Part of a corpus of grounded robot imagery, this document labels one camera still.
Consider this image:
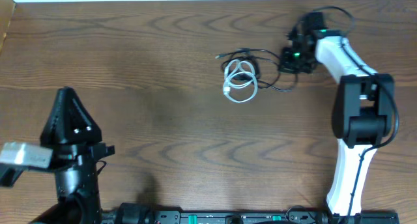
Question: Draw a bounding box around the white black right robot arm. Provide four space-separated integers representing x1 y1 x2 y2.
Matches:
279 8 399 223

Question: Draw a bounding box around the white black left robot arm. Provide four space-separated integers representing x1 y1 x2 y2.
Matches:
32 87 115 223

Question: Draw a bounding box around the white USB cable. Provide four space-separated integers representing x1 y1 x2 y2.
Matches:
222 59 259 104

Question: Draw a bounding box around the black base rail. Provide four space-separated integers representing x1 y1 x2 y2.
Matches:
100 203 400 224

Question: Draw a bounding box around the black USB cable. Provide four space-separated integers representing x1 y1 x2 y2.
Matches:
214 48 299 93

